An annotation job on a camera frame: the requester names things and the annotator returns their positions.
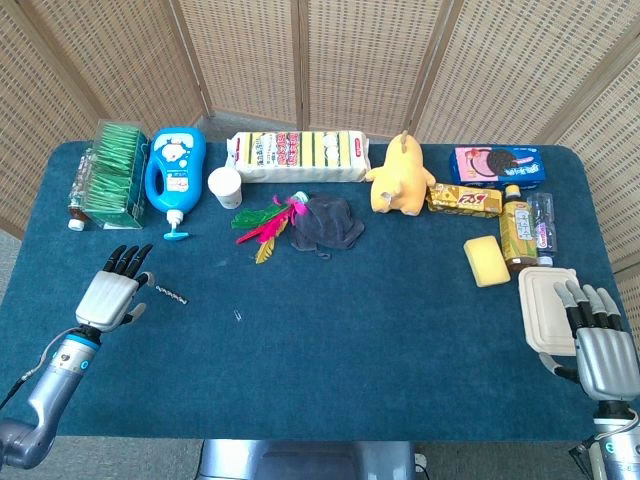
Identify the white paper cup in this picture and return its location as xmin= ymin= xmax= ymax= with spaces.
xmin=207 ymin=166 xmax=244 ymax=210

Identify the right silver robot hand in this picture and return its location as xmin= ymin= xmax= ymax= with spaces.
xmin=538 ymin=280 xmax=639 ymax=402

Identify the clear plastic drink bottle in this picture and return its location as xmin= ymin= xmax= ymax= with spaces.
xmin=67 ymin=147 xmax=99 ymax=232

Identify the green tea bag box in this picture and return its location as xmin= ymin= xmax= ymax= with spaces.
xmin=79 ymin=119 xmax=151 ymax=231

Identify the woven rattan folding screen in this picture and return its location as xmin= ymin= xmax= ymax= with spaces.
xmin=0 ymin=0 xmax=640 ymax=321

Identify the packaged yellow sponge multipack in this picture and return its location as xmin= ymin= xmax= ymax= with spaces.
xmin=225 ymin=130 xmax=372 ymax=185

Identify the green tea drink bottle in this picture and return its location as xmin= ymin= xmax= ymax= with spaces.
xmin=499 ymin=183 xmax=540 ymax=274

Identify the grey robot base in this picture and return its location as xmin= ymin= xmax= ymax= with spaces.
xmin=195 ymin=438 xmax=426 ymax=480

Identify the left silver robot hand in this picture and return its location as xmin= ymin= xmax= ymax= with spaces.
xmin=74 ymin=243 xmax=154 ymax=333

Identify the colourful feather shuttlecock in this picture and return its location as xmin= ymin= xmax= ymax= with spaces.
xmin=230 ymin=190 xmax=311 ymax=265

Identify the blue cookie box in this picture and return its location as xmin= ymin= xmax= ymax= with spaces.
xmin=448 ymin=144 xmax=547 ymax=191

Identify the yellow plush toy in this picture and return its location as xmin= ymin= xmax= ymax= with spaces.
xmin=363 ymin=130 xmax=437 ymax=217

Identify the clear purple-label water bottle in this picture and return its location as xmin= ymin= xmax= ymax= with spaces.
xmin=526 ymin=192 xmax=558 ymax=267

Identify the yellow wafer snack pack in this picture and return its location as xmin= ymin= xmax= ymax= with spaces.
xmin=425 ymin=182 xmax=504 ymax=218

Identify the beige lidded food container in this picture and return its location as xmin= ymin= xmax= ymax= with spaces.
xmin=517 ymin=266 xmax=581 ymax=357

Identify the dark grey cloth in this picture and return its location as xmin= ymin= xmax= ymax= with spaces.
xmin=289 ymin=193 xmax=366 ymax=260

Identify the yellow sponge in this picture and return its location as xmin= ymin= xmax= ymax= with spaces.
xmin=462 ymin=234 xmax=512 ymax=289

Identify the blue detergent pump bottle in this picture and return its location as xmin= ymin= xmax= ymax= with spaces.
xmin=144 ymin=127 xmax=207 ymax=242

